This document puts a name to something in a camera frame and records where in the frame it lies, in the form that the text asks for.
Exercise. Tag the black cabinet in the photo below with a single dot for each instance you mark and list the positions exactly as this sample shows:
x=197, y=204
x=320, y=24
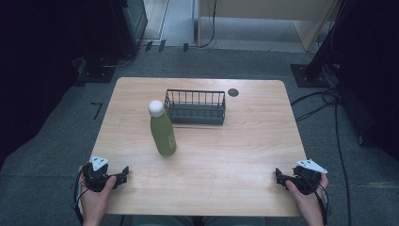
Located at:
x=130, y=25

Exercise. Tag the black metal stand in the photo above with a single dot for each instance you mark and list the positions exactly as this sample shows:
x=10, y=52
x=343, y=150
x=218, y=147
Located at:
x=97, y=73
x=309, y=75

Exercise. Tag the person's left hand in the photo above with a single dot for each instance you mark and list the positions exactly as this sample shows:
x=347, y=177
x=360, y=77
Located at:
x=95, y=201

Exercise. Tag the black tape strip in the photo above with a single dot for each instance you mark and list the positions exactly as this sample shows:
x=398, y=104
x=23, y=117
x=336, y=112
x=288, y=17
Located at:
x=162, y=45
x=149, y=45
x=185, y=47

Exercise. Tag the person's right hand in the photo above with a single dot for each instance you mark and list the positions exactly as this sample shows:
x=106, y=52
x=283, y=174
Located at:
x=306, y=201

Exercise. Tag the light wooden partition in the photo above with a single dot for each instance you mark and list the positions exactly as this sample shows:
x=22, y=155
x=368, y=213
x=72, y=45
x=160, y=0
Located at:
x=266, y=9

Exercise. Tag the black round table grommet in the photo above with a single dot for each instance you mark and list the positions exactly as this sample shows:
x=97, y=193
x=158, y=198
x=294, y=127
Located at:
x=233, y=92

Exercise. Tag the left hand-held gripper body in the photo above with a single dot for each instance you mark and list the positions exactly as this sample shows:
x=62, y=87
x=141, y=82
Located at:
x=95, y=179

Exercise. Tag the dark curtain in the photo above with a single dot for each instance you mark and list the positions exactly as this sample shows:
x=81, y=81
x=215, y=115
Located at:
x=34, y=72
x=373, y=72

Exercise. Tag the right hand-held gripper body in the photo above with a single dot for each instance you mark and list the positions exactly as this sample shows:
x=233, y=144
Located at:
x=306, y=180

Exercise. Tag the green bottle with white cap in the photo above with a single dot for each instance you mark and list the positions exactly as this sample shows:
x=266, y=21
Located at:
x=162, y=133

